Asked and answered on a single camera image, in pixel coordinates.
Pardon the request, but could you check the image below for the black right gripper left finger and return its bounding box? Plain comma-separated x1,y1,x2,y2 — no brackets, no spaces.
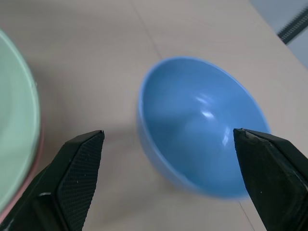
0,129,105,231

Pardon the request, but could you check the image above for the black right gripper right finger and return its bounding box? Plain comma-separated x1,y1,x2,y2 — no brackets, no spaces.
232,128,308,231

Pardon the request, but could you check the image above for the pink bowl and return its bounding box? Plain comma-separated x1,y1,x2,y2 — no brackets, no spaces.
0,125,45,218

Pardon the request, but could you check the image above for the green bowl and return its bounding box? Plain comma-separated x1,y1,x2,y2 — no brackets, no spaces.
0,30,40,212

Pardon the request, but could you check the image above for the blue bowl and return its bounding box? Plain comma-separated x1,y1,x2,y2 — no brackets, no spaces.
136,56,272,200

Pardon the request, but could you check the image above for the black toothed strip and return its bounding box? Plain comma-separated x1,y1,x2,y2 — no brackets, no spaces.
278,8,308,45

